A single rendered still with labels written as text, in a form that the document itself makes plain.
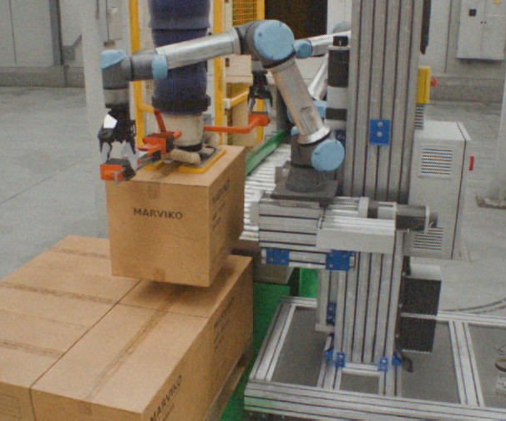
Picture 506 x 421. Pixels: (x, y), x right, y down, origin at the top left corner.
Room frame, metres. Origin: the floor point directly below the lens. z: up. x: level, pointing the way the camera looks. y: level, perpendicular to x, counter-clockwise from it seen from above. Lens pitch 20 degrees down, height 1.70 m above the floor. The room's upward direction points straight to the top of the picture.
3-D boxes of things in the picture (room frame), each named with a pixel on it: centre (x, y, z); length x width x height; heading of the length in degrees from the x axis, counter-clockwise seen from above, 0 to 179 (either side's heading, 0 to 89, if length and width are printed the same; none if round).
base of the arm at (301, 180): (2.12, -0.21, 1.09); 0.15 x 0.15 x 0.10
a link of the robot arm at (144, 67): (1.84, 0.31, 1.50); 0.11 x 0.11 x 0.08; 17
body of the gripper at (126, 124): (1.80, 0.40, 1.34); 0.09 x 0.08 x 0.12; 167
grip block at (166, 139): (2.12, 0.33, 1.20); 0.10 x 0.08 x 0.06; 77
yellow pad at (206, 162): (2.35, 0.18, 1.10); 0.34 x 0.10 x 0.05; 167
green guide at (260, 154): (4.25, -0.02, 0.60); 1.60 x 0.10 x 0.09; 164
